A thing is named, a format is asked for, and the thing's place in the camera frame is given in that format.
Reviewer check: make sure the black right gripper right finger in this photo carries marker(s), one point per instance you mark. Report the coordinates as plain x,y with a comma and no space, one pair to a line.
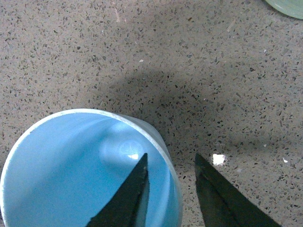
221,204

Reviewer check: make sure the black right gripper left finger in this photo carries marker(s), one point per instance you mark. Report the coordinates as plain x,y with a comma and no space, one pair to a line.
128,206

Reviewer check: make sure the green bowl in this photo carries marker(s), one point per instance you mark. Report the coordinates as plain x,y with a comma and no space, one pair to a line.
292,8

